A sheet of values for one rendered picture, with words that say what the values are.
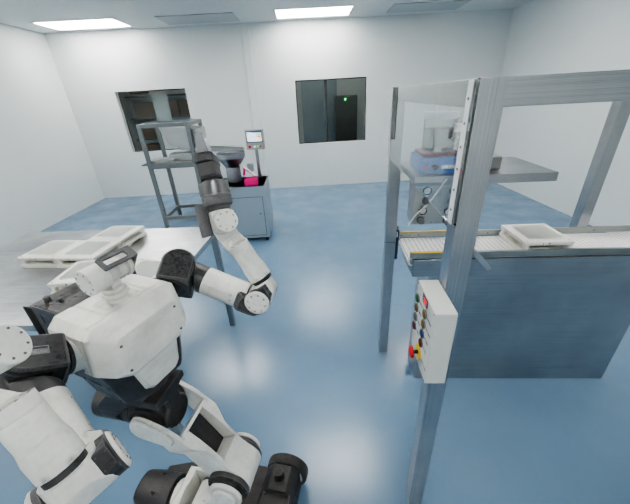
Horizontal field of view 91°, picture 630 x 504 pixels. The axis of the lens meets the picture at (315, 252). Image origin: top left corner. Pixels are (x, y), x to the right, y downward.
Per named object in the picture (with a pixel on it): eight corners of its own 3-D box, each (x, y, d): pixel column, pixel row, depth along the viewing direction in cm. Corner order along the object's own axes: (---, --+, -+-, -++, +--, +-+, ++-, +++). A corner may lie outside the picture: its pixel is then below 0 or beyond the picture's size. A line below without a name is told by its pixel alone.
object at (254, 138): (250, 179, 416) (243, 130, 388) (252, 177, 425) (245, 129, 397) (267, 178, 417) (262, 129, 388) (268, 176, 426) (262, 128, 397)
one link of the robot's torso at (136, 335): (51, 408, 88) (-17, 306, 71) (149, 331, 115) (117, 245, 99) (123, 446, 77) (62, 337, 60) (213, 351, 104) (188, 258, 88)
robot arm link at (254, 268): (246, 251, 90) (282, 302, 94) (255, 240, 99) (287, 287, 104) (217, 267, 92) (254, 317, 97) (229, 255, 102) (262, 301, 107)
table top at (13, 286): (-173, 333, 143) (-179, 327, 141) (31, 236, 240) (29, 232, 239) (139, 330, 133) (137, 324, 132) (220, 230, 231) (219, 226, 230)
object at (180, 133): (147, 240, 441) (110, 128, 373) (175, 214, 536) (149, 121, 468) (247, 234, 442) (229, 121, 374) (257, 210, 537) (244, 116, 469)
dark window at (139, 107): (134, 152, 628) (116, 91, 577) (135, 152, 629) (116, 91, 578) (199, 148, 629) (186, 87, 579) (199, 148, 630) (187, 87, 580)
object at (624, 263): (412, 276, 167) (413, 260, 162) (401, 252, 192) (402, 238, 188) (668, 272, 159) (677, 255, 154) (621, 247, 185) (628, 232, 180)
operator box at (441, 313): (423, 383, 92) (434, 314, 80) (410, 343, 107) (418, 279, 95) (444, 383, 92) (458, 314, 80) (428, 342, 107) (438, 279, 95)
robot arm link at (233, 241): (227, 206, 91) (253, 244, 94) (222, 210, 99) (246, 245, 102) (208, 218, 88) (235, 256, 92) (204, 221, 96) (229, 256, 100)
